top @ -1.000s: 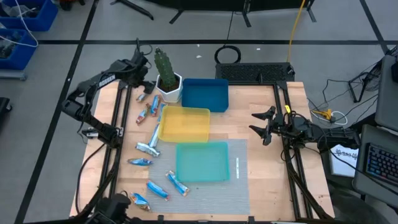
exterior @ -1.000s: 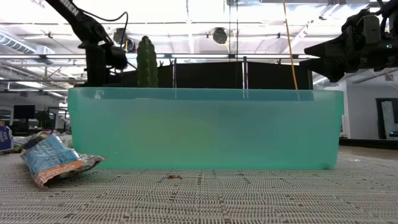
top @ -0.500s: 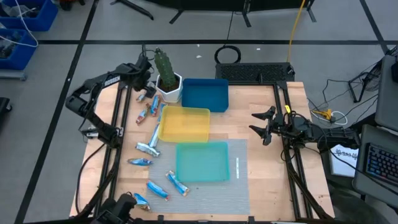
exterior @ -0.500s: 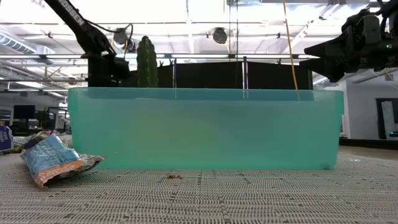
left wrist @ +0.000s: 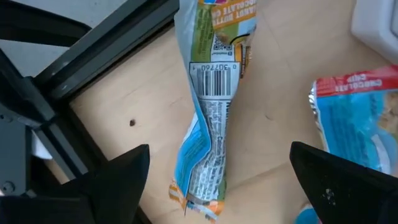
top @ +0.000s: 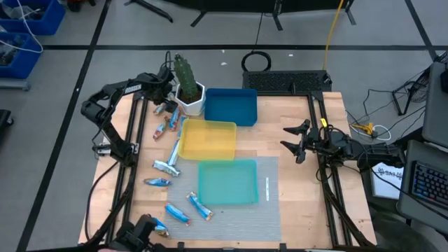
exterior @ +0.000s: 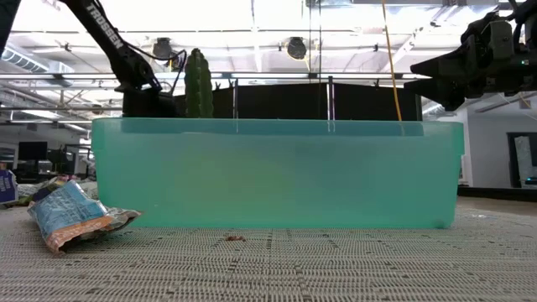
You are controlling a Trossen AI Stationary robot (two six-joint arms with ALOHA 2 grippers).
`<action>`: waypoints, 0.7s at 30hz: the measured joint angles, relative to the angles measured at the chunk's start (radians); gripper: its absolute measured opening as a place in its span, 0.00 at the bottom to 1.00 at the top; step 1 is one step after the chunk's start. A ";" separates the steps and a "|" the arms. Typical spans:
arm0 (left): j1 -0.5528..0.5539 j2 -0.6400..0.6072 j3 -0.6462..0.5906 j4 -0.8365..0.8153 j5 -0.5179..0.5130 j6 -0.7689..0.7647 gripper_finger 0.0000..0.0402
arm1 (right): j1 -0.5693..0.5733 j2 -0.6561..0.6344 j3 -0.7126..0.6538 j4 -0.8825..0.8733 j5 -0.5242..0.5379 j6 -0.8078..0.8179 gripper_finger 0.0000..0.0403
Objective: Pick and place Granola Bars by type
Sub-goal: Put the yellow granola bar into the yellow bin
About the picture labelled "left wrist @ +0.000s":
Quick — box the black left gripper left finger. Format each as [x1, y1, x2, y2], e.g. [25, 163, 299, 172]
[60, 144, 151, 224]

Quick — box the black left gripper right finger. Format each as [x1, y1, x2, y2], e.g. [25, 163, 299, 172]
[289, 141, 398, 224]

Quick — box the white plant pot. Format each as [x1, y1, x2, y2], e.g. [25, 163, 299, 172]
[351, 0, 398, 65]

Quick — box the peanut butter chocolate chip bar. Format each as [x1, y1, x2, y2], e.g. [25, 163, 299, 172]
[169, 0, 258, 223]

